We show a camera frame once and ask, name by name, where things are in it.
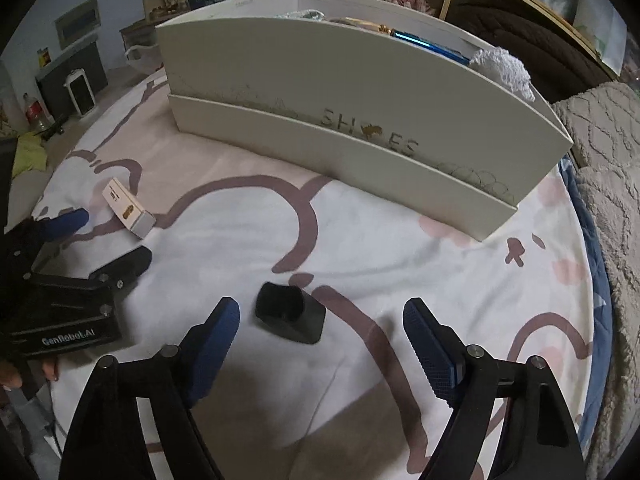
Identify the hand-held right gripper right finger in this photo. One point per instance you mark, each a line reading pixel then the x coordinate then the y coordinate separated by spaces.
pixel 430 355

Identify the small beige box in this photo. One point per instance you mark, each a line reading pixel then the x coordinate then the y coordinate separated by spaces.
pixel 127 207

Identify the row of small figurines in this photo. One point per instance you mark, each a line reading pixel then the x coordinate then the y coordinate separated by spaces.
pixel 171 2

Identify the small white heater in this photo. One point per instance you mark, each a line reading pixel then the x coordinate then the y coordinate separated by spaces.
pixel 81 92

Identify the yellow-green cloth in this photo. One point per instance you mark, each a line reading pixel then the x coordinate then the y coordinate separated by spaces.
pixel 29 155

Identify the grey wall panel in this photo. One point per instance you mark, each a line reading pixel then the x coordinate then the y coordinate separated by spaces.
pixel 77 22

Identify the dark grey cabinet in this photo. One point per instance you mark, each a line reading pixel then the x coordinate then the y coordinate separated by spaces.
pixel 90 60

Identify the cola bottle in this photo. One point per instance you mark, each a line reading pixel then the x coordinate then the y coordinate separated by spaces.
pixel 36 112

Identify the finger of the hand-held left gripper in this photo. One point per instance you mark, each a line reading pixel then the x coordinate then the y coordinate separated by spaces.
pixel 67 222
pixel 125 265

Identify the small black case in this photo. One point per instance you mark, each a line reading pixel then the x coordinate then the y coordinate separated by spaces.
pixel 295 320

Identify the blue bed sheet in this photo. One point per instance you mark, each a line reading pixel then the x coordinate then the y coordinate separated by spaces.
pixel 592 285

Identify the white shoe box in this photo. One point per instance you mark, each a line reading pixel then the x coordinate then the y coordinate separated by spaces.
pixel 350 85

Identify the yellow can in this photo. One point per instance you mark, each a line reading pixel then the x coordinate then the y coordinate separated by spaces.
pixel 43 57

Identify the folded brown blanket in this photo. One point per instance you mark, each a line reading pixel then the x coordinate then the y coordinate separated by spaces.
pixel 550 50

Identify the beige textured pillows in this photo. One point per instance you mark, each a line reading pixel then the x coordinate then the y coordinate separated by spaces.
pixel 615 210

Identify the blue lighter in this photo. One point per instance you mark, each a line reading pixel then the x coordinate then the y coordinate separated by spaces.
pixel 430 45

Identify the person's left hand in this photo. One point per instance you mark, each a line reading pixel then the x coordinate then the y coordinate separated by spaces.
pixel 10 375

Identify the black floor stand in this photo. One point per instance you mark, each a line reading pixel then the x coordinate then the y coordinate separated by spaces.
pixel 55 127

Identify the white lace cloth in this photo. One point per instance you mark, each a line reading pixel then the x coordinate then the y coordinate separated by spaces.
pixel 500 67

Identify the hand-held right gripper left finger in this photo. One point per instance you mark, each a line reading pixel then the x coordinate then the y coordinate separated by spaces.
pixel 210 350

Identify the white plastic bag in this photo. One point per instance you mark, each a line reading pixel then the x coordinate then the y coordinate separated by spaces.
pixel 142 57

